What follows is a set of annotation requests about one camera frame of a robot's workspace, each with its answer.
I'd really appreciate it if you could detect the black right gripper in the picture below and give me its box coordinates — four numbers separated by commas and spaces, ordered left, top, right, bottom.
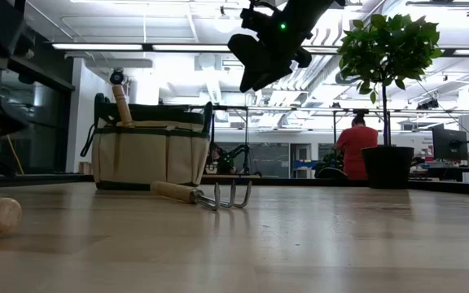
226, 0, 313, 94

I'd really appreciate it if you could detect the beige green canvas gardening bag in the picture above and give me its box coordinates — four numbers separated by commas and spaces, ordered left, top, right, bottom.
80, 92, 215, 191

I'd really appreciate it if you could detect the hand rake wooden handle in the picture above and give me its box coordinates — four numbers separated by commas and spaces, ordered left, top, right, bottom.
149, 180, 253, 212

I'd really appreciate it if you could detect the narrow trowel wooden handle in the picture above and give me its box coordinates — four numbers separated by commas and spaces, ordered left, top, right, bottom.
112, 84, 135, 129

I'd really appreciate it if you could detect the long ceiling light strip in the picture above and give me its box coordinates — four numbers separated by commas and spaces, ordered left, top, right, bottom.
151, 43, 231, 53
50, 42, 144, 52

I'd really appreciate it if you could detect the person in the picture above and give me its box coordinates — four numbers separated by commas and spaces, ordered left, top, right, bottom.
334, 113, 380, 181

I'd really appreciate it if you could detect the green leafy plant black pot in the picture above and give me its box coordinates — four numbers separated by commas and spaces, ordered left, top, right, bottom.
337, 13, 444, 190

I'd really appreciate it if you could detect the black computer monitor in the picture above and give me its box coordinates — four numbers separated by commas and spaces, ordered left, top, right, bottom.
432, 124, 469, 162

